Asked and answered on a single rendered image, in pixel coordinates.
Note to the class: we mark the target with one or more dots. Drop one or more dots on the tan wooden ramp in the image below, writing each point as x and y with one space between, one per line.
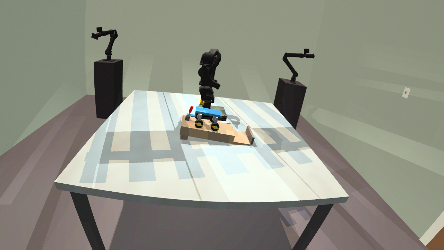
225 133

